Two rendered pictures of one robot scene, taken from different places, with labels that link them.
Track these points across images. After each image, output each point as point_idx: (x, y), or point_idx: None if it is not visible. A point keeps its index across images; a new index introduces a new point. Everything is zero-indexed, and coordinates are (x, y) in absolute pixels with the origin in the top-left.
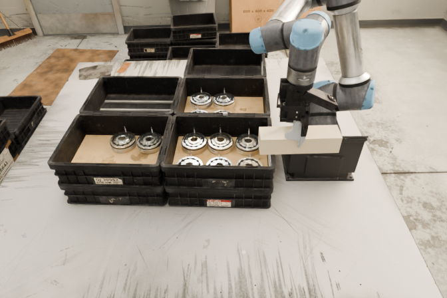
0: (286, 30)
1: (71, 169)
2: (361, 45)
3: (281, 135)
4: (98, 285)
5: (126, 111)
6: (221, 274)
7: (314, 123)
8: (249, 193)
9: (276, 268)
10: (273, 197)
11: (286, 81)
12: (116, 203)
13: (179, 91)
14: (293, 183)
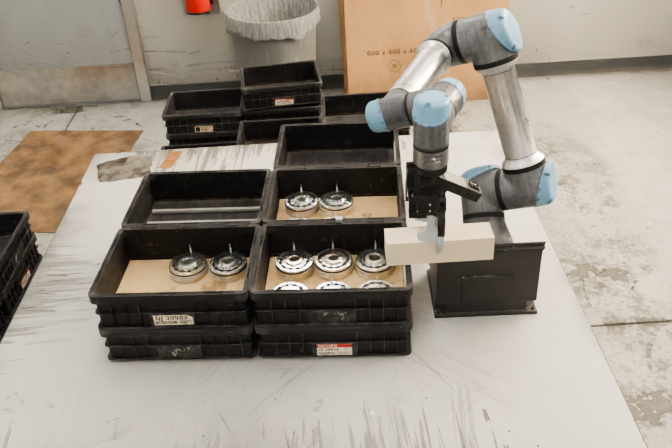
0: (410, 103)
1: (122, 303)
2: (526, 114)
3: (414, 237)
4: None
5: None
6: (341, 441)
7: None
8: (377, 330)
9: (419, 431)
10: (416, 341)
11: (413, 165)
12: (181, 357)
13: (269, 190)
14: (445, 320)
